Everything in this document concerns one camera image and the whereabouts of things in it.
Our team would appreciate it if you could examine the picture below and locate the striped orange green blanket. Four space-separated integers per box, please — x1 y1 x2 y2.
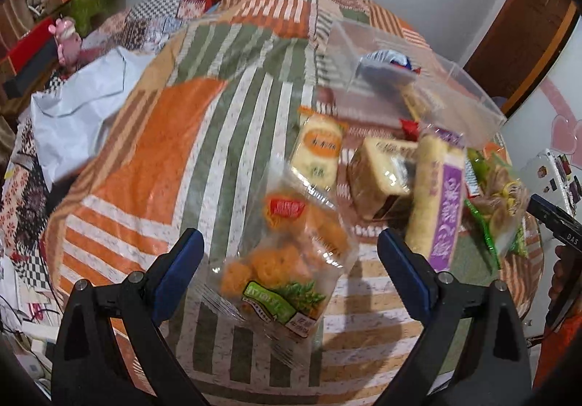
39 0 545 398

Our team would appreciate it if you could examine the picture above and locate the brown wooden door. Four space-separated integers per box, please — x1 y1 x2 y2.
461 0 580 118

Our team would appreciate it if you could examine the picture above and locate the orange ring snack packet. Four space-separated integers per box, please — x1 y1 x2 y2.
206 170 360 368

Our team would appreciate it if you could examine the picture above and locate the purple label rice roll packet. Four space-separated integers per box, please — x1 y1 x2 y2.
404 126 468 273

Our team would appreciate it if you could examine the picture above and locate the checkered patchwork quilt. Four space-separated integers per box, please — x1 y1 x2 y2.
0 0 221 325

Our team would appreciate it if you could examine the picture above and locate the tan biscuit packet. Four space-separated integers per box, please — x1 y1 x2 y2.
400 83 449 120

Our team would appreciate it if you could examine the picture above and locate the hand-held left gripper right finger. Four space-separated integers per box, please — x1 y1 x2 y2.
376 228 533 406

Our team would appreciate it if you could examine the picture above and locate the person's right hand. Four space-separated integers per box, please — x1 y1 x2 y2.
548 245 576 303

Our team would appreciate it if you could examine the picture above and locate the clear plastic box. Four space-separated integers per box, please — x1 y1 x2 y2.
320 20 507 148

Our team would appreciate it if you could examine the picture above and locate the green pickled vegetable packet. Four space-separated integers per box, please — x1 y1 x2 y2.
464 147 532 259

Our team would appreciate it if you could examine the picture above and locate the green patterned box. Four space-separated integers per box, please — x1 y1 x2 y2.
68 0 114 36

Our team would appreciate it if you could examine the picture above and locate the blue white snack packet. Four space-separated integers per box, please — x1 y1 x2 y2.
357 49 423 82

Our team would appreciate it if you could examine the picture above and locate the small red packet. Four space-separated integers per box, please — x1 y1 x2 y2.
399 117 423 140

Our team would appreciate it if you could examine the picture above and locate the white plastic bag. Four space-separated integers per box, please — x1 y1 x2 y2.
29 47 153 186

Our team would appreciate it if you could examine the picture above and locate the brown bread packet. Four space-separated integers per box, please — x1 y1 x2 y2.
346 137 419 222

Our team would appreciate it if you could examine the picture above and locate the pink heart wall sticker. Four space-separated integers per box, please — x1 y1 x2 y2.
539 74 582 157

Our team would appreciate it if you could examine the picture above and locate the tangle of cables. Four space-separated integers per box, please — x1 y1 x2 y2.
0 288 62 393

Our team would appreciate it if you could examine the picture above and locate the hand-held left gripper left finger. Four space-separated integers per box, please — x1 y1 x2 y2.
51 228 210 406

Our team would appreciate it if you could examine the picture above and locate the white appliance with stickers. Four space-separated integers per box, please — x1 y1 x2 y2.
518 150 582 225

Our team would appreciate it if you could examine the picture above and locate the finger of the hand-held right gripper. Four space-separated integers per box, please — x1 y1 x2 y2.
526 194 569 232

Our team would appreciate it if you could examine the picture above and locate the pink toy figure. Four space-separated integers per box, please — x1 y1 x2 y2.
48 17 83 67

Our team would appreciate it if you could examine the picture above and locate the red flat box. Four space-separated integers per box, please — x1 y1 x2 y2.
0 27 60 75

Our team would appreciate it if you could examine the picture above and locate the yellow cake packet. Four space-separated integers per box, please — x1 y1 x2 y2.
290 106 350 194

